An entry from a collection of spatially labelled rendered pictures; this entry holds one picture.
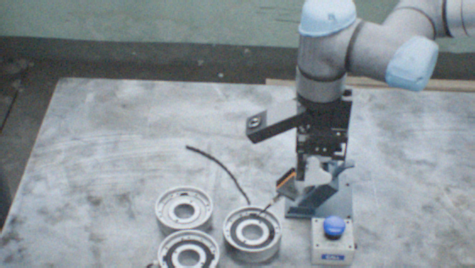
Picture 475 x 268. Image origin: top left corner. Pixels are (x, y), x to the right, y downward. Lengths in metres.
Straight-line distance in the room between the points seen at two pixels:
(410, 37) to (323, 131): 0.22
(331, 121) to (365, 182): 0.33
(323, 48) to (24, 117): 2.00
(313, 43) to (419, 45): 0.14
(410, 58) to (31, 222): 0.76
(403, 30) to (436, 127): 0.61
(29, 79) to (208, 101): 1.57
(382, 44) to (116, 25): 2.09
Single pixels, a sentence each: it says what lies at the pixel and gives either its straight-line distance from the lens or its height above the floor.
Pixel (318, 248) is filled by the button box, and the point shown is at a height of 0.84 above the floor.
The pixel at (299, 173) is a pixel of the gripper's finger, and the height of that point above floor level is 0.99.
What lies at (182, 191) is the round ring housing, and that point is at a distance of 1.37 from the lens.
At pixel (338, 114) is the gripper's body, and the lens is 1.13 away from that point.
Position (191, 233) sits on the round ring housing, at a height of 0.84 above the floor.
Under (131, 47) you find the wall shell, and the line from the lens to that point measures 3.05.
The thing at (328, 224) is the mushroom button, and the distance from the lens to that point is 1.27.
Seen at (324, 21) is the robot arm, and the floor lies 1.28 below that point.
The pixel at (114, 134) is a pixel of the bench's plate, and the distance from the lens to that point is 1.54.
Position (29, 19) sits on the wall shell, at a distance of 3.08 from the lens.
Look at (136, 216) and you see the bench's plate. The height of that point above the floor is 0.80.
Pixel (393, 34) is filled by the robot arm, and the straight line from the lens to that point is 1.02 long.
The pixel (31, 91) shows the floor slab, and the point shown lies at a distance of 3.02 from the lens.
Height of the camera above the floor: 1.82
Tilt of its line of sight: 42 degrees down
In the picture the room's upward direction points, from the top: 1 degrees clockwise
